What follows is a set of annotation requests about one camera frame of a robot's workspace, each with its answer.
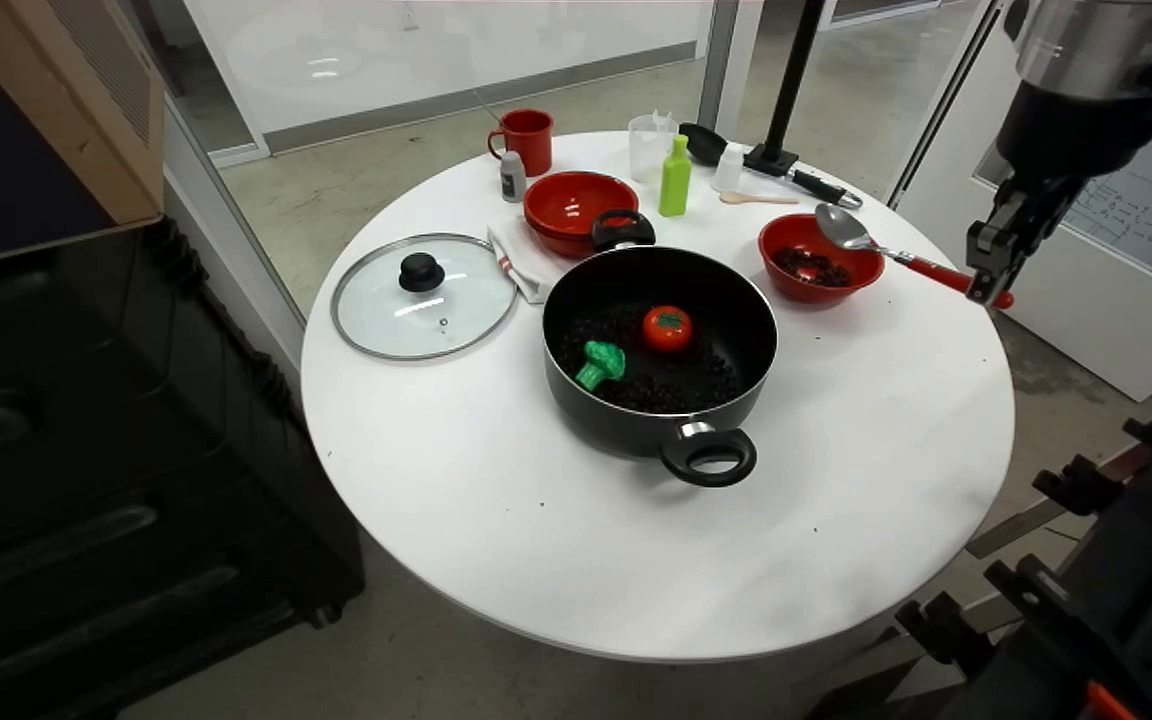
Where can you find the black cooking pot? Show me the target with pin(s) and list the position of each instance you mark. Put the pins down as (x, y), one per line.
(656, 355)

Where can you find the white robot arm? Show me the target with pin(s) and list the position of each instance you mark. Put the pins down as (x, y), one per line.
(1081, 109)

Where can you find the small grey shaker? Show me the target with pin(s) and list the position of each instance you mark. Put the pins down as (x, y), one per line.
(514, 177)

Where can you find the red cup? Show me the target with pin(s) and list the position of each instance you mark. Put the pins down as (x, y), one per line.
(527, 132)

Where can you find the green squeeze bottle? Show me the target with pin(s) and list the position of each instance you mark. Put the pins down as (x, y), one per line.
(674, 177)

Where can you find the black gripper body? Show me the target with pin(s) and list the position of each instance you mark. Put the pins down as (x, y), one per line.
(1012, 229)

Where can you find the green toy broccoli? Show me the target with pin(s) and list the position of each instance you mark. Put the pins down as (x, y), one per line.
(601, 367)

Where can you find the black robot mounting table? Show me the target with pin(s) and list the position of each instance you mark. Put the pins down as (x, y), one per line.
(1081, 632)

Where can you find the orange toy tomato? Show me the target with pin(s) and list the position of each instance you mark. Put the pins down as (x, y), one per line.
(667, 328)

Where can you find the black tripod stand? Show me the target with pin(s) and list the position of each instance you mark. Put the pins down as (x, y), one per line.
(793, 74)

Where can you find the empty red bowl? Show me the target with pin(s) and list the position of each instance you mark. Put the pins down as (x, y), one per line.
(567, 207)

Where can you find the black cabinet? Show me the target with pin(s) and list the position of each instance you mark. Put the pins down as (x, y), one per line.
(159, 491)

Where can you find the glass pot lid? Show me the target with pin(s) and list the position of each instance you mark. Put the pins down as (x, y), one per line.
(416, 298)

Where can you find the white round table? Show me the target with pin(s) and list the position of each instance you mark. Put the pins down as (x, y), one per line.
(887, 434)

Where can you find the red bowl with dark contents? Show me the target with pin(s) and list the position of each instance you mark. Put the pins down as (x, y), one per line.
(810, 268)

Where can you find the clear plastic cup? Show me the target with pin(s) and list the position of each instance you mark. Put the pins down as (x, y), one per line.
(651, 141)

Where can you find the small wooden spoon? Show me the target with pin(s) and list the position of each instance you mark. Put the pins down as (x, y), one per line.
(747, 196)

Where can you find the black plastic ladle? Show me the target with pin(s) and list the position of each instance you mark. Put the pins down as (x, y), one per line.
(769, 162)

